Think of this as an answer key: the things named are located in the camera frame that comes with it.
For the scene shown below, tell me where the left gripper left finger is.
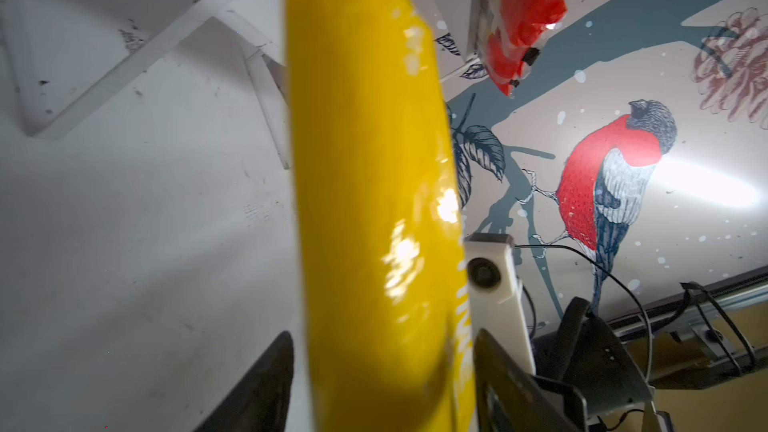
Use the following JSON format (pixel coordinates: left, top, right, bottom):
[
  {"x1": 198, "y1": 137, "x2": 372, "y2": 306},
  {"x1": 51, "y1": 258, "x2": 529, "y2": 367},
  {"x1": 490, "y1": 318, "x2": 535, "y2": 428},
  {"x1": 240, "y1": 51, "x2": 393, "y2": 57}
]
[{"x1": 195, "y1": 331, "x2": 294, "y2": 432}]

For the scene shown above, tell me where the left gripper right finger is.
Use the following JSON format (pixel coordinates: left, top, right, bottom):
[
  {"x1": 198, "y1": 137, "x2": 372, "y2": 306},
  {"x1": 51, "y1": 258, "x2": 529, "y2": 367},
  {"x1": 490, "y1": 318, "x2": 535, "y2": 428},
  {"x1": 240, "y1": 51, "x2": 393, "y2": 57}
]
[{"x1": 473, "y1": 329, "x2": 577, "y2": 432}]

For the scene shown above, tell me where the yellow pasta bag top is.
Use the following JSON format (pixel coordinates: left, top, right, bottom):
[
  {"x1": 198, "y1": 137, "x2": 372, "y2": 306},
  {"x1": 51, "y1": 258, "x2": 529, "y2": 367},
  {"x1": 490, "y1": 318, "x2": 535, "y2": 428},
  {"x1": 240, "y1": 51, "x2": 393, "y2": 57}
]
[{"x1": 286, "y1": 0, "x2": 475, "y2": 431}]

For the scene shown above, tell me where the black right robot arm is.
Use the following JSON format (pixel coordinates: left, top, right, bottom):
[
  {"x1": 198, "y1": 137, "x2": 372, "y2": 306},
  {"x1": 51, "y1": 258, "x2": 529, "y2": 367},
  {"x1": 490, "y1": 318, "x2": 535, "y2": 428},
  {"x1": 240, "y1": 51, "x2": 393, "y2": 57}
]
[{"x1": 533, "y1": 297, "x2": 652, "y2": 417}]

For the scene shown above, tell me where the white two-tier shelf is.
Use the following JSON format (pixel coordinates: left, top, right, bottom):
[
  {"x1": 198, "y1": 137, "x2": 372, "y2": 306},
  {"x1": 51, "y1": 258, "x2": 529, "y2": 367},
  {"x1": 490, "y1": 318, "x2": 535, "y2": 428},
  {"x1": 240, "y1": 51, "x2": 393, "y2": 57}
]
[{"x1": 0, "y1": 0, "x2": 481, "y2": 170}]

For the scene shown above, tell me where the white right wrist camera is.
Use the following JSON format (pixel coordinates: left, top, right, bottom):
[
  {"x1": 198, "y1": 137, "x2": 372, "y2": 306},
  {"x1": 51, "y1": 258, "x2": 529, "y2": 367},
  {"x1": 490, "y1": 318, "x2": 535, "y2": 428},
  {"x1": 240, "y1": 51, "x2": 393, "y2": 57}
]
[{"x1": 464, "y1": 232, "x2": 536, "y2": 375}]

